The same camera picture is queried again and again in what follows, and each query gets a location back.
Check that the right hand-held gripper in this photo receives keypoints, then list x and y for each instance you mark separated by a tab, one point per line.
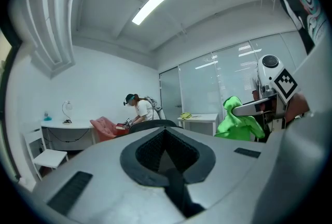
285	85

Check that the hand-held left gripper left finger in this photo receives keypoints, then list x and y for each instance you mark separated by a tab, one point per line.
103	179

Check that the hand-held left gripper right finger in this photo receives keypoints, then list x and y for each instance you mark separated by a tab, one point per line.
233	179

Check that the green cloth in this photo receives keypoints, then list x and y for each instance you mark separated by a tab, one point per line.
236	125

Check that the black mesh office chair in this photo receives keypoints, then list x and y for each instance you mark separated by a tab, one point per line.
153	125

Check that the person's right forearm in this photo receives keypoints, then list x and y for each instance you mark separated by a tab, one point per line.
298	107

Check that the white wooden stool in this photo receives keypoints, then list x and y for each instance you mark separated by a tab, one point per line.
49	158

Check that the pink fabric item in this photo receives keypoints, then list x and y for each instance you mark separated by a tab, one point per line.
106	127

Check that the white table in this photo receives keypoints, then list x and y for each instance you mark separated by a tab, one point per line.
199	117

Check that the red book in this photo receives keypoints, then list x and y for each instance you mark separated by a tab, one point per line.
120	126

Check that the white desk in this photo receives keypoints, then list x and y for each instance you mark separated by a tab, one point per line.
67	125

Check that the yellow-green cloth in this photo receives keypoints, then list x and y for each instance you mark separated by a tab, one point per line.
186	115

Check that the white desk lamp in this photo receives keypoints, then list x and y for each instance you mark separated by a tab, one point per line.
68	106

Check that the small blue desk ornament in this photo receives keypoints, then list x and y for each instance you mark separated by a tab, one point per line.
47	118

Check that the long ceiling light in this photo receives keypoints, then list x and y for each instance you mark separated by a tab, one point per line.
157	1

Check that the white ceiling ducts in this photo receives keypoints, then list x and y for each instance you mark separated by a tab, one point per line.
49	23

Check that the black window frame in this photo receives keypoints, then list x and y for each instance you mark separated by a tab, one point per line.
6	44

